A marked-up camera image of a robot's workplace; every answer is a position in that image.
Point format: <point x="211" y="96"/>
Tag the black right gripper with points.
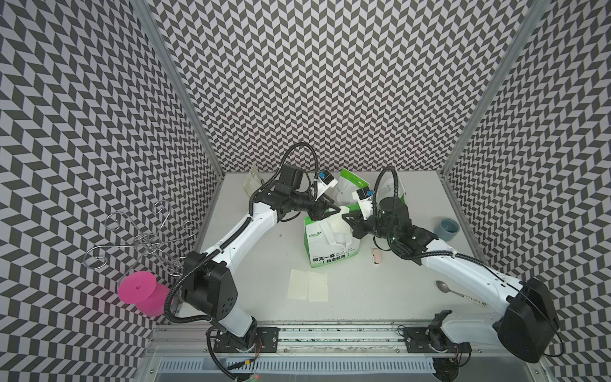
<point x="356" y="224"/>

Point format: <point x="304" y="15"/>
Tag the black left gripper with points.
<point x="320" y="207"/>

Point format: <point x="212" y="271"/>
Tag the pink stapler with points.
<point x="376" y="256"/>

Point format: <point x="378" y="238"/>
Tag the green white tea bag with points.
<point x="323" y="250"/>
<point x="348" y="183"/>
<point x="387" y="188"/>

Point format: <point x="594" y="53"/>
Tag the navy and cream tote bag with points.
<point x="253" y="181"/>

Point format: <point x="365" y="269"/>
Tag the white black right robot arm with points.
<point x="524" y="321"/>

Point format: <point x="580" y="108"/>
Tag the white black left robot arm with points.
<point x="206" y="290"/>

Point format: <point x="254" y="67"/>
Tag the blue-grey ceramic cup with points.
<point x="447" y="229"/>

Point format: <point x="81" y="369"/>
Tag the silver spoon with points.
<point x="442" y="286"/>

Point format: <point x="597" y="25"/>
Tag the pink plastic disc spool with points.
<point x="144" y="291"/>

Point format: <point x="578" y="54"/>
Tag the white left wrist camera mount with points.
<point x="324" y="181"/>

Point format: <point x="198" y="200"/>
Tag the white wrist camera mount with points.
<point x="324" y="181"/>
<point x="364" y="197"/>

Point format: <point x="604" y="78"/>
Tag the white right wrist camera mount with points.
<point x="364" y="197"/>

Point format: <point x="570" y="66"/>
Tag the silver wire rack stand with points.
<point x="149" y="244"/>

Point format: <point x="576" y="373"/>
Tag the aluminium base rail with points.
<point x="326" y="351"/>

